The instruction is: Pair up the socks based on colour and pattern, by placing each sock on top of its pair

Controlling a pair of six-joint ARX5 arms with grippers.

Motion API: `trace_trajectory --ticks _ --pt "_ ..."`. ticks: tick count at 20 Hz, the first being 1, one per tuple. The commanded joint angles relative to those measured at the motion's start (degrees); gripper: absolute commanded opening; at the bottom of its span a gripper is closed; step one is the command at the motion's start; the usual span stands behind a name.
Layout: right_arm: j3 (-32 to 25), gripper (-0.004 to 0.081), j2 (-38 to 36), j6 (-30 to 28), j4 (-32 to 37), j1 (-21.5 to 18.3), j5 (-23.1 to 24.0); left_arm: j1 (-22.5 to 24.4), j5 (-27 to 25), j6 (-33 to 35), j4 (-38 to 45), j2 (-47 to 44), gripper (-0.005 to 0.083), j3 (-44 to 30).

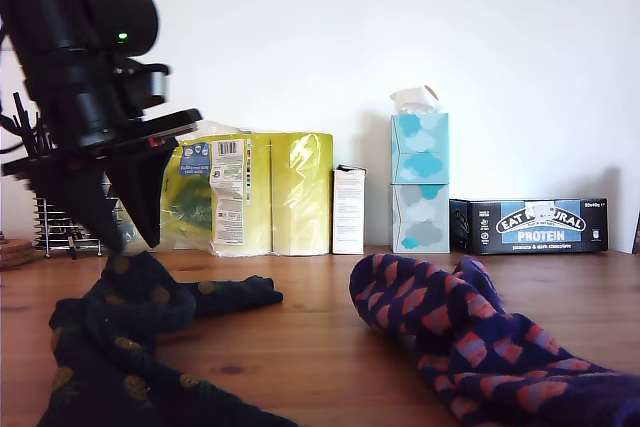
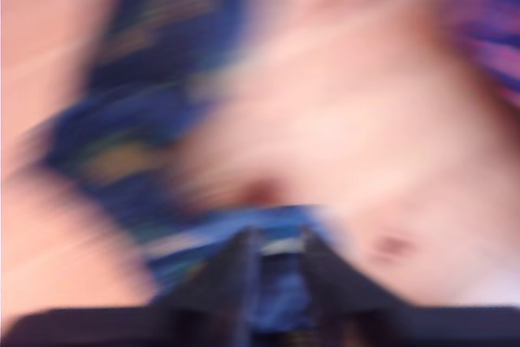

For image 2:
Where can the purple pink patterned sock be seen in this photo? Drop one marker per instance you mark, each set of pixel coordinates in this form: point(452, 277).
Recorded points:
point(495, 38)

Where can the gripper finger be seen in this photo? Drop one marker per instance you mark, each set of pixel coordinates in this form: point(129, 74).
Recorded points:
point(227, 282)
point(337, 286)

